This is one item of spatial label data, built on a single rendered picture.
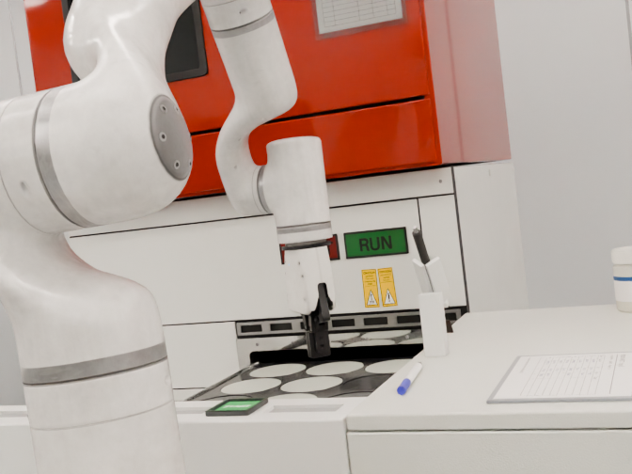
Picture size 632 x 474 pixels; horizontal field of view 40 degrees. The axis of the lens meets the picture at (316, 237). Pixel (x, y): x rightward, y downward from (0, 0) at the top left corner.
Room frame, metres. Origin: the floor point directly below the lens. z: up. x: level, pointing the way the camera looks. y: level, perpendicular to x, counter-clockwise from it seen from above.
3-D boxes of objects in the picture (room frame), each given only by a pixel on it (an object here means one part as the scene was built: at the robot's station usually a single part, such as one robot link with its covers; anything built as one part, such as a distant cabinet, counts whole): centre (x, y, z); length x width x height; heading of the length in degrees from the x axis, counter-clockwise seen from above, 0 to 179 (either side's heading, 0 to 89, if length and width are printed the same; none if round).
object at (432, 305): (1.17, -0.15, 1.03); 0.06 x 0.04 x 0.13; 158
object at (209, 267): (1.64, 0.13, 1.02); 0.82 x 0.03 x 0.40; 68
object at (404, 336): (1.56, -0.03, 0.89); 0.44 x 0.02 x 0.10; 68
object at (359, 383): (1.36, 0.04, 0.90); 0.34 x 0.34 x 0.01; 68
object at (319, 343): (1.29, 0.01, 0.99); 0.03 x 0.03 x 0.07; 20
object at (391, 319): (1.57, -0.03, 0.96); 0.44 x 0.01 x 0.02; 68
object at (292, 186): (1.31, 0.02, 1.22); 0.09 x 0.08 x 0.13; 67
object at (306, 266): (1.31, 0.02, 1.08); 0.10 x 0.07 x 0.11; 20
